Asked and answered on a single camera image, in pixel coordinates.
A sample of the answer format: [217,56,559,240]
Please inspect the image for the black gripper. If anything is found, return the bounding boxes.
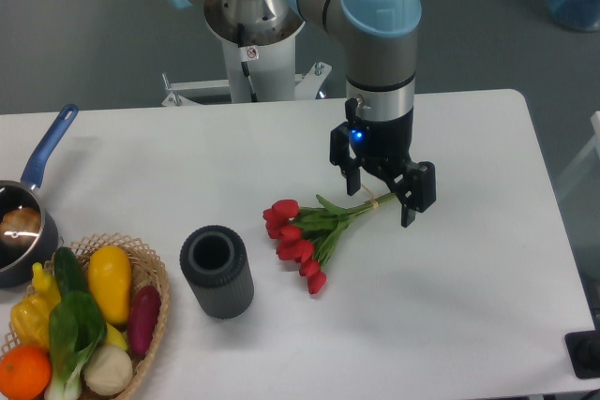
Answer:
[329,105,437,228]

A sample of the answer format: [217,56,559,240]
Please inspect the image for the red tulip bouquet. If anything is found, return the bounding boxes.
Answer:
[262,194,396,296]

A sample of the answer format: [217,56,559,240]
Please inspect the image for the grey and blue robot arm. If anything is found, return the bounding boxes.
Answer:
[172,0,436,226]

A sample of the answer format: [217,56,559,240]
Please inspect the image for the dark grey ribbed vase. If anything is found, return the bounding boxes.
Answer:
[179,225,254,319]

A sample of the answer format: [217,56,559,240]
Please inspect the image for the white chair edge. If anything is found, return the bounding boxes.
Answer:
[591,111,600,155]

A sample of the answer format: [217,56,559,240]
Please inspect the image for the woven wicker basket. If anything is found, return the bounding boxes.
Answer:
[1,233,170,399]

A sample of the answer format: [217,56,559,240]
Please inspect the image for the black device at edge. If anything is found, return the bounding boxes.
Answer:
[564,331,599,379]

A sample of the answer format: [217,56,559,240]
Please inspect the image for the purple eggplant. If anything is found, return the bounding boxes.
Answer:
[127,285,161,357]

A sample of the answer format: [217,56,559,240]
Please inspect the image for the yellow squash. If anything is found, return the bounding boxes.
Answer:
[88,245,132,327]

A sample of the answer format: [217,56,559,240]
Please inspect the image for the green cucumber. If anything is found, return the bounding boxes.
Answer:
[53,246,90,298]

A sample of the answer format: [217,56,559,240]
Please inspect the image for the beige garlic bulb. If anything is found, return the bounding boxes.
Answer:
[83,345,133,396]

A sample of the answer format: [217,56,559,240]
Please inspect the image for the green bok choy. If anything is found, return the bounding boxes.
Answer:
[44,291,106,399]

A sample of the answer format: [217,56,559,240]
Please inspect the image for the brown bread roll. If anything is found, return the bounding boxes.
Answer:
[1,207,41,248]

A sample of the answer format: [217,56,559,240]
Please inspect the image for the yellow bell pepper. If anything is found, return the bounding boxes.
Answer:
[10,294,50,350]

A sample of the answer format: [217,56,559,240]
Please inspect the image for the orange fruit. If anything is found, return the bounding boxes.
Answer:
[1,346,52,399]

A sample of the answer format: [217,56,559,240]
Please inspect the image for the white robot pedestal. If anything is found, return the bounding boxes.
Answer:
[162,25,332,107]

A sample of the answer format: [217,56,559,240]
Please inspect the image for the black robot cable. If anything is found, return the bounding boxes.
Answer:
[236,22,259,104]

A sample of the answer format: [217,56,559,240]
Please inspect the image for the blue handled saucepan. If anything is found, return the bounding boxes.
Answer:
[1,104,79,289]

